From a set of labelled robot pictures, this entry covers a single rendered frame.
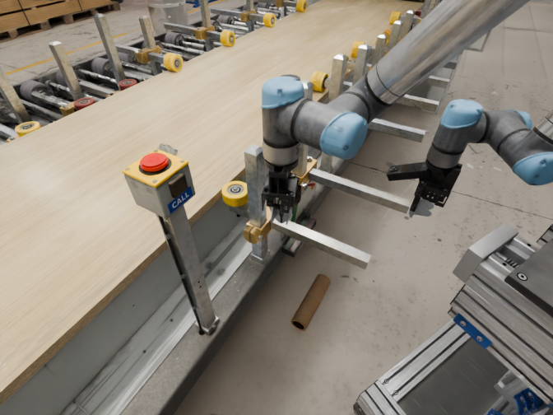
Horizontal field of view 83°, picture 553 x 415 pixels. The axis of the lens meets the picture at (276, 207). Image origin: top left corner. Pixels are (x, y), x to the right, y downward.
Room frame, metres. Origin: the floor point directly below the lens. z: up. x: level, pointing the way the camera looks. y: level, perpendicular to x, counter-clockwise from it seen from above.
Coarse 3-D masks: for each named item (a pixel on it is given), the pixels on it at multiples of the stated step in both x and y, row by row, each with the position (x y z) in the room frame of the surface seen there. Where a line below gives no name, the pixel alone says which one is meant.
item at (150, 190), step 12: (168, 156) 0.40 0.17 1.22; (132, 168) 0.38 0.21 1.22; (168, 168) 0.37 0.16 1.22; (180, 168) 0.38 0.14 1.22; (132, 180) 0.36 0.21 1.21; (144, 180) 0.35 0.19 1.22; (156, 180) 0.35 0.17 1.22; (168, 180) 0.36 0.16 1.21; (192, 180) 0.39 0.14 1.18; (132, 192) 0.37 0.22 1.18; (144, 192) 0.35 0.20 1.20; (156, 192) 0.34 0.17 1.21; (168, 192) 0.35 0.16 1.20; (144, 204) 0.36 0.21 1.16; (156, 204) 0.34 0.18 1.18; (168, 216) 0.34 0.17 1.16
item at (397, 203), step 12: (312, 180) 0.83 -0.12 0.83; (324, 180) 0.80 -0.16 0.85; (336, 180) 0.79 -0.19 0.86; (348, 180) 0.79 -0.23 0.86; (348, 192) 0.76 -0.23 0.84; (360, 192) 0.74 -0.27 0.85; (372, 192) 0.73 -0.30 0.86; (384, 192) 0.73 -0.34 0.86; (384, 204) 0.70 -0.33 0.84; (396, 204) 0.69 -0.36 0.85; (408, 204) 0.68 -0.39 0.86
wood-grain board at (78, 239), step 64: (192, 64) 1.70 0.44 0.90; (256, 64) 1.70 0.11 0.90; (320, 64) 1.70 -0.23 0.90; (64, 128) 1.05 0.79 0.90; (128, 128) 1.05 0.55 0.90; (192, 128) 1.05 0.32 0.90; (256, 128) 1.05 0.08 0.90; (0, 192) 0.69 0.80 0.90; (64, 192) 0.69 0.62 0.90; (128, 192) 0.69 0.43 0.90; (0, 256) 0.46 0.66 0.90; (64, 256) 0.46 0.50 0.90; (128, 256) 0.46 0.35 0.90; (0, 320) 0.30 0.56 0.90; (64, 320) 0.30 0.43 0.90; (0, 384) 0.18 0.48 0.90
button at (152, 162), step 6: (144, 156) 0.39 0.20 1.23; (150, 156) 0.39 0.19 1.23; (156, 156) 0.39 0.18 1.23; (162, 156) 0.39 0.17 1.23; (144, 162) 0.37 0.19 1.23; (150, 162) 0.37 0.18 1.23; (156, 162) 0.37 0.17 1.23; (162, 162) 0.37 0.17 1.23; (168, 162) 0.38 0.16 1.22; (144, 168) 0.36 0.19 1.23; (150, 168) 0.36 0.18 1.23; (156, 168) 0.37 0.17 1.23; (162, 168) 0.37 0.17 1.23
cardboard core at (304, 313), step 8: (320, 280) 0.92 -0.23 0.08; (328, 280) 0.93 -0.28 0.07; (312, 288) 0.88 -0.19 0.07; (320, 288) 0.87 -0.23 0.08; (312, 296) 0.82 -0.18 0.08; (320, 296) 0.83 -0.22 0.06; (304, 304) 0.79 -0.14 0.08; (312, 304) 0.79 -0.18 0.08; (296, 312) 0.75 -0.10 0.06; (304, 312) 0.74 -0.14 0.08; (312, 312) 0.75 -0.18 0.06; (296, 320) 0.70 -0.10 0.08; (304, 320) 0.70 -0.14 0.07; (296, 328) 0.70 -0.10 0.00; (304, 328) 0.68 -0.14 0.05
